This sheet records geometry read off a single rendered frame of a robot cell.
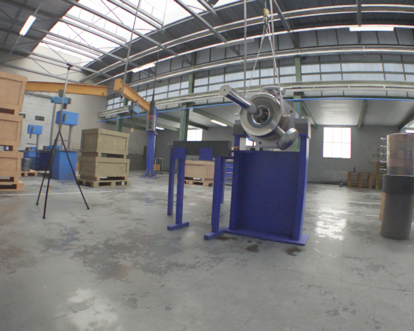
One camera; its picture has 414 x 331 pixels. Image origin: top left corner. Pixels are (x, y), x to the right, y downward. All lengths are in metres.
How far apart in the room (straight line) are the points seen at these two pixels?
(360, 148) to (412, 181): 11.17
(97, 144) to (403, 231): 5.58
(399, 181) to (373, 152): 11.19
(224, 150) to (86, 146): 4.29
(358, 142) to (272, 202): 11.68
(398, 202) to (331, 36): 8.10
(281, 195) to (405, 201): 1.34
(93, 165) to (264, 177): 4.10
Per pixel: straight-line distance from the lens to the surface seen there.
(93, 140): 5.64
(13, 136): 4.70
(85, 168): 5.85
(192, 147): 2.22
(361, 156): 13.67
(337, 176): 13.49
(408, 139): 2.67
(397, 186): 2.60
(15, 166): 4.66
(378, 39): 9.96
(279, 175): 2.27
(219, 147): 2.07
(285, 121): 2.06
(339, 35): 9.97
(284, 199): 2.27
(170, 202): 2.90
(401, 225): 2.68
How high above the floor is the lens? 0.64
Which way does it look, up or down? level
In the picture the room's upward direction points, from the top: 3 degrees clockwise
